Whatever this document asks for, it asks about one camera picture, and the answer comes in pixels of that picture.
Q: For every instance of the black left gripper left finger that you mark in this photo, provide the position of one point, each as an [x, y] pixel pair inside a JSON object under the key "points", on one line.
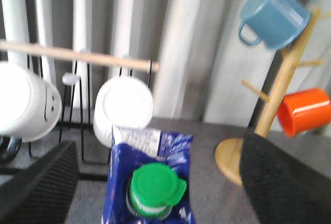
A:
{"points": [[43, 192]]}

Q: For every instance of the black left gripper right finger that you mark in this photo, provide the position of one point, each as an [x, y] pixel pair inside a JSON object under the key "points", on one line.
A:
{"points": [[280, 188]]}

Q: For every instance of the blue white milk carton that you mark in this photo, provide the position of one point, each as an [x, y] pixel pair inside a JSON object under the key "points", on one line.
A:
{"points": [[148, 179]]}

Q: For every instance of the wooden mug tree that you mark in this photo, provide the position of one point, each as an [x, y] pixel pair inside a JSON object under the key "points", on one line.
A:
{"points": [[228, 152]]}

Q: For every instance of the orange enamel mug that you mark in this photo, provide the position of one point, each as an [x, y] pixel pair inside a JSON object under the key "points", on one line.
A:
{"points": [[304, 110]]}

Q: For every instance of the white smiley face mug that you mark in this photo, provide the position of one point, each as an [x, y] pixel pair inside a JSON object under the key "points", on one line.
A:
{"points": [[30, 108]]}

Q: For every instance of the white ribbed mug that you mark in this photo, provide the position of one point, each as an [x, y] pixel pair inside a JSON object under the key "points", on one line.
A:
{"points": [[121, 101]]}

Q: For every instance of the blue enamel mug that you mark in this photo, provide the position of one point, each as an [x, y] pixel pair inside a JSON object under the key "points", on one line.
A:
{"points": [[276, 23]]}

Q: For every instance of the grey white curtain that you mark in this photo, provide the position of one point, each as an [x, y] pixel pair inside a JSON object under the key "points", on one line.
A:
{"points": [[202, 61]]}

